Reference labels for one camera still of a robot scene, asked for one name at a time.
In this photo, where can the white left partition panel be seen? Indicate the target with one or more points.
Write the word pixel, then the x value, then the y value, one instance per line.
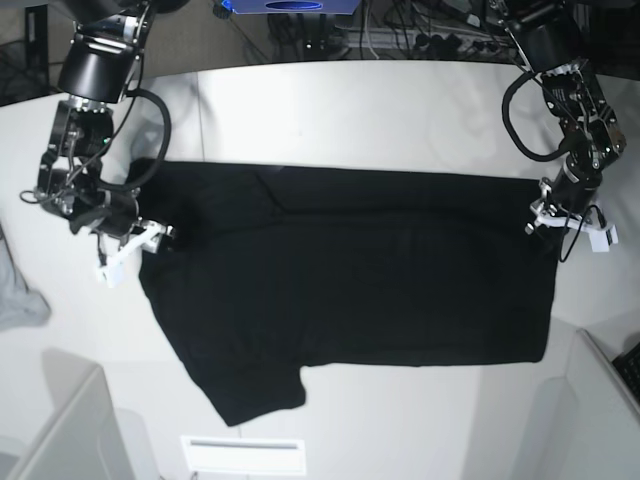
pixel 81 439

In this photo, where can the grey cloth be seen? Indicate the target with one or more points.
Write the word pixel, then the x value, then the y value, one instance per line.
pixel 21 307

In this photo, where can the black keyboard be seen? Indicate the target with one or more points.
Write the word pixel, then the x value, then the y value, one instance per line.
pixel 626 366

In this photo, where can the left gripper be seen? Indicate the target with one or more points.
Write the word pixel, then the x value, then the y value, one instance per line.
pixel 564 196

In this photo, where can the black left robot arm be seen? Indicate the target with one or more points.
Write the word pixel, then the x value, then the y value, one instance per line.
pixel 552 52

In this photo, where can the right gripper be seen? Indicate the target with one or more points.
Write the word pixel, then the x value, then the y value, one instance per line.
pixel 113 214

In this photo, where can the white right partition panel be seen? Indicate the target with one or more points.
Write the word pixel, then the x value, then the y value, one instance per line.
pixel 584 424

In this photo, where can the white partition panel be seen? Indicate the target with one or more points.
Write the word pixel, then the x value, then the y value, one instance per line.
pixel 584 424
pixel 81 439

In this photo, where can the black T-shirt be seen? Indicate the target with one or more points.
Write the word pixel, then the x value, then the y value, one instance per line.
pixel 280 268

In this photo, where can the blue box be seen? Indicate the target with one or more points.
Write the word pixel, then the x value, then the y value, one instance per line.
pixel 247 7

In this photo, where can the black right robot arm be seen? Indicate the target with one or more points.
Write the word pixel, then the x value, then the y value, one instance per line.
pixel 107 52

